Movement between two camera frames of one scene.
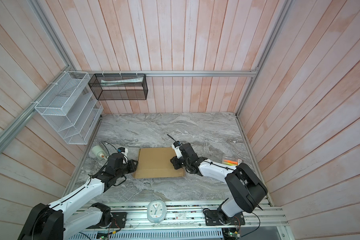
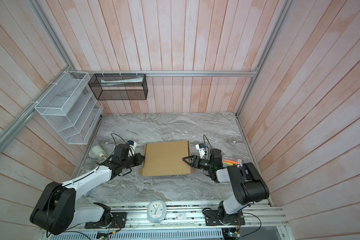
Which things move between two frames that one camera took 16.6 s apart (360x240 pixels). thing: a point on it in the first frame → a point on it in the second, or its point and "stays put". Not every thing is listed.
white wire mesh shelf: x=72 y=108 stays put
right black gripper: x=176 y=162 → x=196 y=160
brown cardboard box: x=155 y=162 stays put
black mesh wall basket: x=119 y=86 stays put
